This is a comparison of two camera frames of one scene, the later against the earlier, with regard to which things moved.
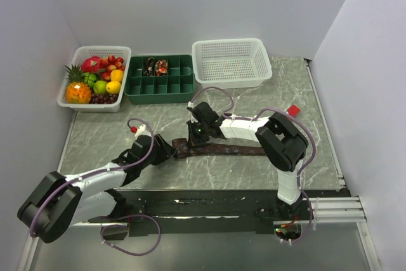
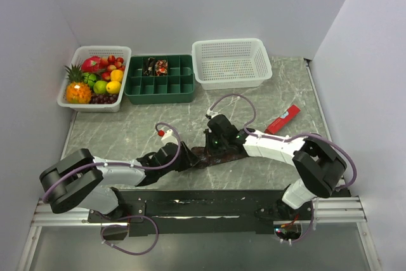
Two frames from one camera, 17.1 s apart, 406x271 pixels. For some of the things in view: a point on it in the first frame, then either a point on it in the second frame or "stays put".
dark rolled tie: [148, 66] stays put
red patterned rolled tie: [161, 68] stays put
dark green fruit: [89, 78] stays put
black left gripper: [165, 150] → [189, 158]
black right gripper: [192, 138] → [212, 151]
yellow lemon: [113, 87] stays put
